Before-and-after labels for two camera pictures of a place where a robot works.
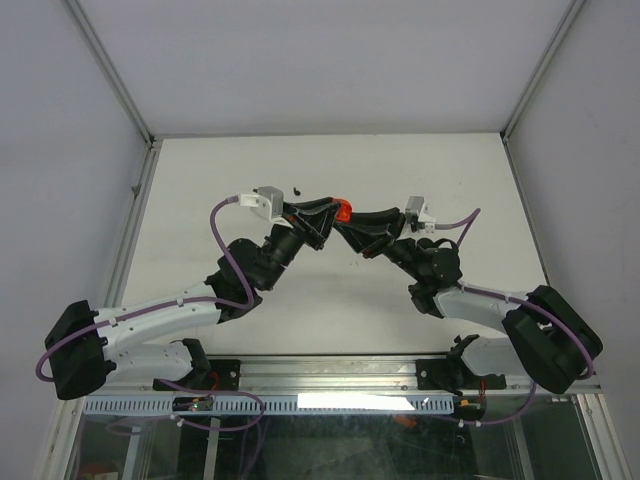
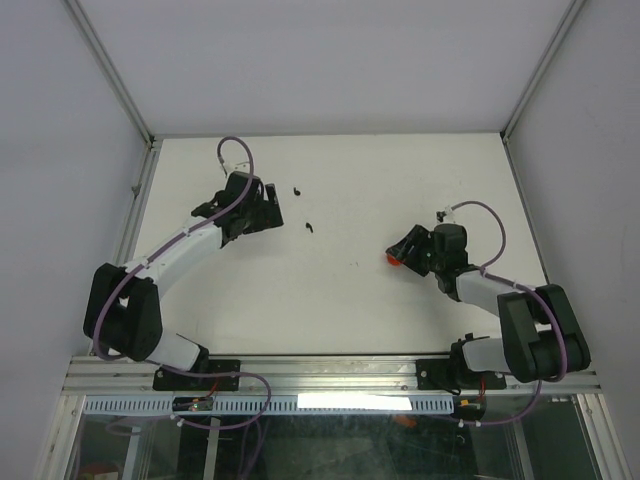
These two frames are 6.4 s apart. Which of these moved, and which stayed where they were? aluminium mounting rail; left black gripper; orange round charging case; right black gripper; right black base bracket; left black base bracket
Moved: left black gripper; right black gripper; orange round charging case
Stayed: aluminium mounting rail; right black base bracket; left black base bracket
